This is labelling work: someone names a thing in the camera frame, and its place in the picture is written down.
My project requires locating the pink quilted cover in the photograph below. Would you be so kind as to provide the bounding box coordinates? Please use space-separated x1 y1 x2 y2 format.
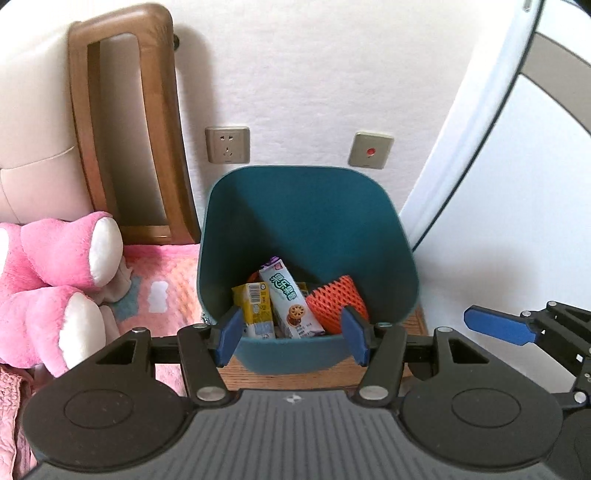
0 364 43 480

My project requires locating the pink fleece blanket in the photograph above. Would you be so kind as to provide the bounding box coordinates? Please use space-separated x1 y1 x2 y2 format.
92 242 205 342

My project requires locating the beige wall socket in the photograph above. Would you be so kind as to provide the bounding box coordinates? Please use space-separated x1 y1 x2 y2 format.
205 126 251 164

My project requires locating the teal plastic trash bin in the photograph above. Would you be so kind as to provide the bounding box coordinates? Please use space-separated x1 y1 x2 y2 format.
196 165 421 374

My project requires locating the beige red button switch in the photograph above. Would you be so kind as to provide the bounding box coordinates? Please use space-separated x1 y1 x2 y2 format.
348 131 395 169

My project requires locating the pink plush toy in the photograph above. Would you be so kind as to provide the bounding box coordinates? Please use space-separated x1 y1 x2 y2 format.
0 211 124 378

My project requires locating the cream padded headboard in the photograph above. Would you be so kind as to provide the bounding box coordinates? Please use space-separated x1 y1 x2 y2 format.
0 28 93 227

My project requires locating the white door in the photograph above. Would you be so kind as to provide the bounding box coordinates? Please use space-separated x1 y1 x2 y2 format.
399 0 591 324

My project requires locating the wooden nightstand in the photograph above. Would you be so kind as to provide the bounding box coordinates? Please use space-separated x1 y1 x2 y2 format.
154 305 432 394

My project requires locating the yellow drink carton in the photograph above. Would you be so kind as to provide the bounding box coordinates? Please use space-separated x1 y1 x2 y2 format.
231 281 274 339

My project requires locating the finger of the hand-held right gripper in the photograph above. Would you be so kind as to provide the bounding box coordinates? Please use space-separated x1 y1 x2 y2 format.
464 300 591 370

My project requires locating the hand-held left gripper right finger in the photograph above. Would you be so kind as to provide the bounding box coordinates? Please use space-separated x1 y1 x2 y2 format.
341 307 490 407

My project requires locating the white cookie box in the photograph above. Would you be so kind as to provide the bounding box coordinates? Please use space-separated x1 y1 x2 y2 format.
259 259 325 340

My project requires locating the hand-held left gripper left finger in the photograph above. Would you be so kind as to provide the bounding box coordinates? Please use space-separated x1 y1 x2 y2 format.
95 307 244 407

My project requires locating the wooden headboard frame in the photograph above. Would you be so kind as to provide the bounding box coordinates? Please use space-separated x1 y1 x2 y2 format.
68 4 201 245

